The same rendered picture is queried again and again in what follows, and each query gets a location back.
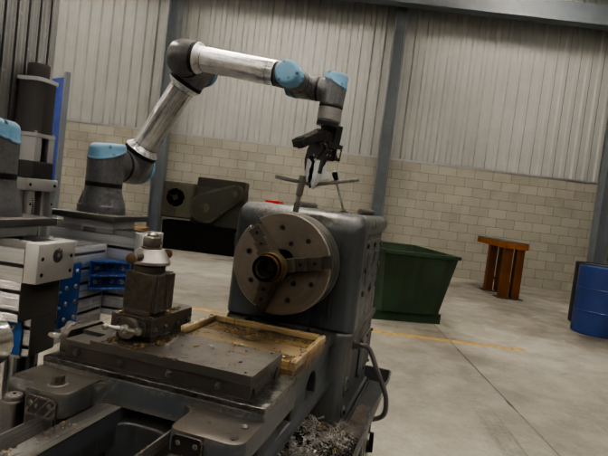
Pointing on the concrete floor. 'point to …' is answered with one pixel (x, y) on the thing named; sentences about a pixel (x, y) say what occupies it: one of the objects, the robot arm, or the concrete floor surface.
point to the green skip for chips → (412, 282)
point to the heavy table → (504, 267)
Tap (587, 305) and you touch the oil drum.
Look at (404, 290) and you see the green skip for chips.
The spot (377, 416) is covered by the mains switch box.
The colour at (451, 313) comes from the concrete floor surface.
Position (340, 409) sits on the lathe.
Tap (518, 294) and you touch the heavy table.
